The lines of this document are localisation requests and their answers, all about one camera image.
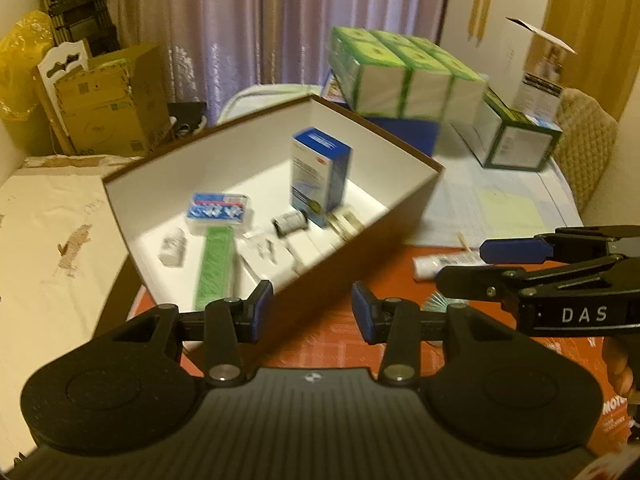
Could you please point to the white plug adapter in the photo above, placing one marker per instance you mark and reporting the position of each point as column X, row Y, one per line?
column 270, row 266

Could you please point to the tall open printed carton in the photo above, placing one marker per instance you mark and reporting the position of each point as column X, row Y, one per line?
column 542, row 80

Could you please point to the white tube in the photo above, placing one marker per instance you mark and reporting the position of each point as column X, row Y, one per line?
column 435, row 265

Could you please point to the small wooden stick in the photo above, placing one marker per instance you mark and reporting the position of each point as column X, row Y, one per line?
column 464, row 241

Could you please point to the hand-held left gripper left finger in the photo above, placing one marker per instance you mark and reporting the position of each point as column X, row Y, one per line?
column 262, row 310

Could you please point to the green slim box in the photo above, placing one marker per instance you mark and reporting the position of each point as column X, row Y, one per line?
column 215, row 265

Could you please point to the yellow paper sheet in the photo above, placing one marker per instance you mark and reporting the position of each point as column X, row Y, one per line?
column 510, row 210

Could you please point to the yellow wall hanging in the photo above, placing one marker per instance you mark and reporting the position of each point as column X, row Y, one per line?
column 480, row 10

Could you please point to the black bag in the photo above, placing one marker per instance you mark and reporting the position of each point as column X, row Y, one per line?
column 187, row 120

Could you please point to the yellow plastic bag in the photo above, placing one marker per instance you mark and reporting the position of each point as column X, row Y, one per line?
column 25, row 45

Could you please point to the blue plastic floss case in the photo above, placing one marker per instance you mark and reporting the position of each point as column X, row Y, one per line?
column 215, row 210

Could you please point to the mint handheld fan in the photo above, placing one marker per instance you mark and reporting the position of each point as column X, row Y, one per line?
column 442, row 304

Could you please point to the purple curtain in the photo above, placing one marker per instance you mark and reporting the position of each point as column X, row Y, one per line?
column 250, row 20

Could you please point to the person's right hand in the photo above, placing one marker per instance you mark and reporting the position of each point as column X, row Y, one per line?
column 625, row 365

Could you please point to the red printed mat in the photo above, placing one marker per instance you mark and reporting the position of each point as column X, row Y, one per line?
column 320, row 335

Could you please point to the white pill bottle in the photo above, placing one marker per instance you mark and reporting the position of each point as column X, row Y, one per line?
column 172, row 249

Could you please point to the black folding rack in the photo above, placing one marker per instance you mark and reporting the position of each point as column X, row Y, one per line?
column 75, row 10

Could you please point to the cream embroidered blanket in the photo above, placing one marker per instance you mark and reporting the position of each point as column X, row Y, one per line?
column 50, row 210

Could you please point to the brown spray bottle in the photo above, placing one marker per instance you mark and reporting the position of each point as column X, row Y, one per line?
column 290, row 222

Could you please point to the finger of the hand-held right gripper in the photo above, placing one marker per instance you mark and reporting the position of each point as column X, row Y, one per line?
column 470, row 282
column 510, row 251

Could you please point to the beige quilted chair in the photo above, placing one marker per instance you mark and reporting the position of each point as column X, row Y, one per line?
column 585, row 135

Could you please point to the green and white carton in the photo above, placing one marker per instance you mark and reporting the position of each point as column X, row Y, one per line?
column 525, row 145

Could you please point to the brown cardboard shipping box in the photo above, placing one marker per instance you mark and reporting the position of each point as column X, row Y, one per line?
column 100, row 110

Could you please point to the white printed paper sheets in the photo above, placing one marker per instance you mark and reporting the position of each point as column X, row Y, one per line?
column 450, row 210

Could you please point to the blue and white medicine box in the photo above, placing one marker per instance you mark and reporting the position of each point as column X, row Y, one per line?
column 320, row 175

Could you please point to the white rounded object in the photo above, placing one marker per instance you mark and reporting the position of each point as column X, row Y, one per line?
column 260, row 97

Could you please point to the white wooden chair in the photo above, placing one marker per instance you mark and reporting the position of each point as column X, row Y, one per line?
column 60, row 57

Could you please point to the bundle of green tissue packs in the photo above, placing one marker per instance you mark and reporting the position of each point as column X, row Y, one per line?
column 400, row 85

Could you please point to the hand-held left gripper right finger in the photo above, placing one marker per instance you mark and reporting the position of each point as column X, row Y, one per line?
column 361, row 310

